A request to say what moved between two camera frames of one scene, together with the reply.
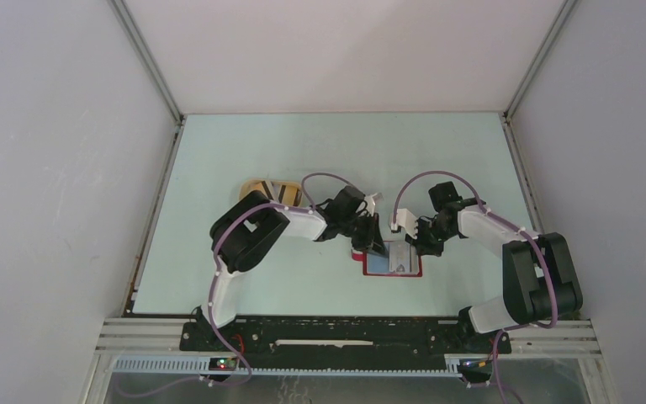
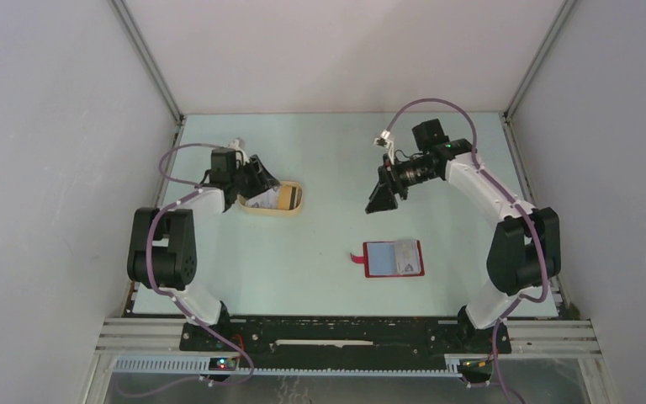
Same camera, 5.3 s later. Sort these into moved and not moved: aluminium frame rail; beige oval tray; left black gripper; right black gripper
Moved: left black gripper; right black gripper
Not moved: beige oval tray; aluminium frame rail
